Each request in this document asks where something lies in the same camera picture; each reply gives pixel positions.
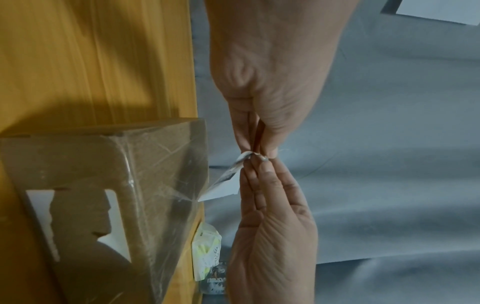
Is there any person's right hand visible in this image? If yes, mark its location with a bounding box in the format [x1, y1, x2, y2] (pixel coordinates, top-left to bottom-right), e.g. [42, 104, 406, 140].
[226, 154, 320, 304]

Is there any person's left hand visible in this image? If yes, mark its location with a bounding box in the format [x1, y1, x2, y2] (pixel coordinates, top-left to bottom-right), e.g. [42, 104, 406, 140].
[203, 0, 362, 158]

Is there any white yellow plastic packet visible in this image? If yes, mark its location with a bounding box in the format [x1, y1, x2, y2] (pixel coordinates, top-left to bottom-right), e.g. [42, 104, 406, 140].
[191, 221, 223, 281]

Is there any small clear plastic bottle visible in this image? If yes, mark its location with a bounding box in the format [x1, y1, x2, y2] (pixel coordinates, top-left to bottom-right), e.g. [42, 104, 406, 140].
[200, 261, 230, 296]

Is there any grey cloth sheet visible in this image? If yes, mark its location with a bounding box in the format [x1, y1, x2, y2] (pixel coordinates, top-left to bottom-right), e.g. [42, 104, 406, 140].
[189, 0, 480, 304]

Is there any white paper sheet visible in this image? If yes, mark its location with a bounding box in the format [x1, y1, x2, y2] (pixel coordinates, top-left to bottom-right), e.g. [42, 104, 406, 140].
[395, 0, 480, 27]

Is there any taped brown cardboard box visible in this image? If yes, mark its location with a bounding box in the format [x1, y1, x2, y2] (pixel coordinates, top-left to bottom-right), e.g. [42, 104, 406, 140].
[0, 117, 210, 304]

